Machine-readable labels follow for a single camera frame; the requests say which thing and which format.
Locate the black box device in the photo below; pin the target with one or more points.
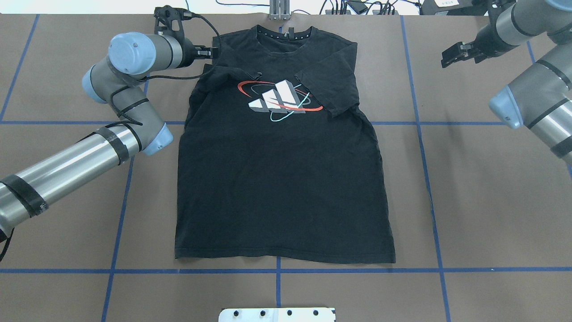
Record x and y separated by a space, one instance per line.
453 8

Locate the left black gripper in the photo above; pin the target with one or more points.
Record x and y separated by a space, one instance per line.
189 50

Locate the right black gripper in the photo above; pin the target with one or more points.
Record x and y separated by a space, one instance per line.
488 43

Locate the white camera mast post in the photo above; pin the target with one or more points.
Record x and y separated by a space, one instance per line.
292 314

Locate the aluminium frame post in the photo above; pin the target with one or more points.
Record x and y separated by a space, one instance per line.
279 10

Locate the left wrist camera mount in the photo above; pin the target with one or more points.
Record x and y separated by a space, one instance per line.
168 21

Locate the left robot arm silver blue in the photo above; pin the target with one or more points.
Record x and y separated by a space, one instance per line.
116 81

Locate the black t-shirt with logo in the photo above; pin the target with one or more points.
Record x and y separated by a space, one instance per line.
277 158

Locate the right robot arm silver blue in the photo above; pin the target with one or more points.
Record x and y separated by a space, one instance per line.
537 98

